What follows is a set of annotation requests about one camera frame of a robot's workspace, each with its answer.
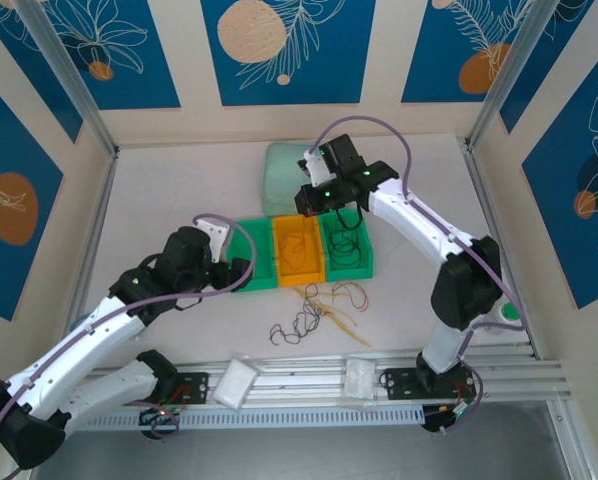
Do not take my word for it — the thin red cable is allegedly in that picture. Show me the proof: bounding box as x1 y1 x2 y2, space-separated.
277 230 311 266
330 281 371 312

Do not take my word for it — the green plastic bin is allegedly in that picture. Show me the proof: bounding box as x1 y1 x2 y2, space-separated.
318 208 375 282
226 218 279 295

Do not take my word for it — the mint green zip pouch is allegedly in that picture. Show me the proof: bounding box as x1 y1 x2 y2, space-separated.
259 141 325 219

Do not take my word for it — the orange plastic bin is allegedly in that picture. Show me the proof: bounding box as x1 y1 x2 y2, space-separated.
271 213 328 289

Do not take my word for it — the clear plastic bag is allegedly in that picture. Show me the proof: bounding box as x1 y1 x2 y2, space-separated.
212 352 260 411
342 355 376 401

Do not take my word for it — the small circuit board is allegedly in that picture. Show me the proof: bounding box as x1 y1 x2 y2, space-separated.
138 405 183 432
423 399 480 435

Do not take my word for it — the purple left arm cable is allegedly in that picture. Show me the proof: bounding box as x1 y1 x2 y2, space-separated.
0 213 256 480

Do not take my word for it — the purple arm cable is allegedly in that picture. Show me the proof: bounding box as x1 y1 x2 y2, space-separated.
0 213 256 480
308 114 529 436

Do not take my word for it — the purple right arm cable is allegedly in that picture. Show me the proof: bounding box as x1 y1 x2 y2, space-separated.
308 114 529 436

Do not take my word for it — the aluminium table edge rail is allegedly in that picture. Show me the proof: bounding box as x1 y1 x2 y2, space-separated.
63 149 121 346
458 137 545 361

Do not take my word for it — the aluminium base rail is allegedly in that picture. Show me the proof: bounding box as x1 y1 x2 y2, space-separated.
86 344 565 407

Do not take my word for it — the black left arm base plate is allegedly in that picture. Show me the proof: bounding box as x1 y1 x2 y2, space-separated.
176 372 211 406

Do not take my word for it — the white slotted cable duct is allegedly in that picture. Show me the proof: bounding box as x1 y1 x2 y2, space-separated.
73 405 426 432

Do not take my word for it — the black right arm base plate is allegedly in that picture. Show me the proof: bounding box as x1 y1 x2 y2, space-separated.
381 367 483 401

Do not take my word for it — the aluminium corner post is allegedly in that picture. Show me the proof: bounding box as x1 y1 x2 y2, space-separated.
16 0 120 157
466 0 560 151

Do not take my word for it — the aluminium frame strut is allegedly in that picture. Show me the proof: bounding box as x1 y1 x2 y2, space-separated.
546 399 596 480

